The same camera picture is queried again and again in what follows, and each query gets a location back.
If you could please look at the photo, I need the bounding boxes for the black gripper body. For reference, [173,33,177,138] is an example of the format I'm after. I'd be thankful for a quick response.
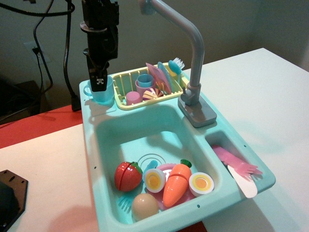
[83,24,118,69]

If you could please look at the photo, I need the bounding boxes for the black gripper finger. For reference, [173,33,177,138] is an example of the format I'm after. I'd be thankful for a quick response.
[87,58,107,92]

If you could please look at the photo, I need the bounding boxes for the light blue toy cup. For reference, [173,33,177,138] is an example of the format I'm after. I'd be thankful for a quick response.
[83,75,114,104]

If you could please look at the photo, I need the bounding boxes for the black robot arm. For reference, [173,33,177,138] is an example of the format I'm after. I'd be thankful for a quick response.
[80,0,119,92]

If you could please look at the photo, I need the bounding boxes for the pink cup in rack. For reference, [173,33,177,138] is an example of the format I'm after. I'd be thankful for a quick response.
[126,91,141,106]

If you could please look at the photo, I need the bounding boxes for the purple cup in rack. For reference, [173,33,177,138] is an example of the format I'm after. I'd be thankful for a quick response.
[135,80,156,98]

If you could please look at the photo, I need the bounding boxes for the blue cup in rack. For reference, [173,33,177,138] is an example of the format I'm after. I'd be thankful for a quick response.
[137,73,154,88]

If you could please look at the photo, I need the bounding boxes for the teal toy sink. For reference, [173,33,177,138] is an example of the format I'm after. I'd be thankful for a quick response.
[79,81,276,232]

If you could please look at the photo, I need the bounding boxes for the pink plate in sink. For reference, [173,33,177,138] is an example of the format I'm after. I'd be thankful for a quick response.
[144,163,195,211]

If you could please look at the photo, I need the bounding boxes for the yellow dish rack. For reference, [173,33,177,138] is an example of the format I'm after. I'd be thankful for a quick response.
[111,62,189,110]

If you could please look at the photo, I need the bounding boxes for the striped toy bowl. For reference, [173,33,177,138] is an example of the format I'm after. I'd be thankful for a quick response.
[142,88,164,101]

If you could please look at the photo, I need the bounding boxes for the pink toy plate in rack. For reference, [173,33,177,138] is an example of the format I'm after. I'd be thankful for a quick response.
[146,63,171,94]

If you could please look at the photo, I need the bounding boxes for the blue toy plate in rack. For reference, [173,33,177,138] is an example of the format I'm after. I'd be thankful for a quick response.
[157,62,172,94]

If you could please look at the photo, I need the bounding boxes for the blue dish brush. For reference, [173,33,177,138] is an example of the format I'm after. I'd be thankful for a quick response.
[168,58,185,84]

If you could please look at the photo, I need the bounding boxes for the red toy strawberry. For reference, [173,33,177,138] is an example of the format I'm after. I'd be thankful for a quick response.
[114,161,143,192]

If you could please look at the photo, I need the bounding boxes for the grey toy faucet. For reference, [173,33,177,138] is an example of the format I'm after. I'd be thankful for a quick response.
[138,0,217,128]

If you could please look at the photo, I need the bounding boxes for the left toy egg half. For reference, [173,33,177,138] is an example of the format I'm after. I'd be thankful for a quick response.
[144,169,166,193]

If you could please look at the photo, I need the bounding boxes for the toy egg half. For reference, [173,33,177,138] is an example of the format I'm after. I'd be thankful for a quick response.
[189,172,214,197]
[144,169,166,193]

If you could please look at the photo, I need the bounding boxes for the blue toy fork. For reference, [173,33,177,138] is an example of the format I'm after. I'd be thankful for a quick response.
[117,160,158,213]

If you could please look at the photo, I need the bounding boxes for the orange toy carrot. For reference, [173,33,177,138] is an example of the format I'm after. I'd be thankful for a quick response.
[163,159,192,207]

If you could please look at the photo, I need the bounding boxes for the whole beige toy egg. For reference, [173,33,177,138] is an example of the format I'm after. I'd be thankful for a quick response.
[131,193,159,221]

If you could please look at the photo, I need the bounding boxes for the right toy egg half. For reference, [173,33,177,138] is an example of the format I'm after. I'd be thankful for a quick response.
[189,172,214,197]

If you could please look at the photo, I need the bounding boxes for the pink toy fork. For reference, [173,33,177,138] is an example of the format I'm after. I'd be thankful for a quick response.
[211,145,263,180]

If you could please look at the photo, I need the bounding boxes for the white toy knife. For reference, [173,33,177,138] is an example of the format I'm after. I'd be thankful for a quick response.
[227,165,258,198]

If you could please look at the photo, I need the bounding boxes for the white wall outlet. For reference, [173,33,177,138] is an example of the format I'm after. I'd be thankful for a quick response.
[23,41,51,64]

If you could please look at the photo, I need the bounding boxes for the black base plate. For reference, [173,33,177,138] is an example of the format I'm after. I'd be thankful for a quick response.
[0,170,28,232]

